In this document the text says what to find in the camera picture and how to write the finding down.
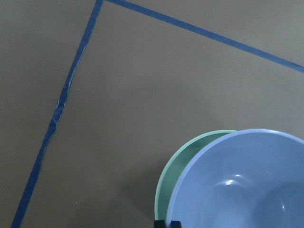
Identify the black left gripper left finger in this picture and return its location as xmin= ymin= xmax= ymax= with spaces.
xmin=153 ymin=220 xmax=165 ymax=228

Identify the blue bowl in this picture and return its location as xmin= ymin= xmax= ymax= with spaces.
xmin=165 ymin=129 xmax=304 ymax=228

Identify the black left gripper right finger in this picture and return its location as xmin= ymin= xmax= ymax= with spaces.
xmin=170 ymin=220 xmax=182 ymax=228

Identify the green bowl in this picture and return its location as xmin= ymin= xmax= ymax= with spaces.
xmin=154 ymin=130 xmax=235 ymax=220

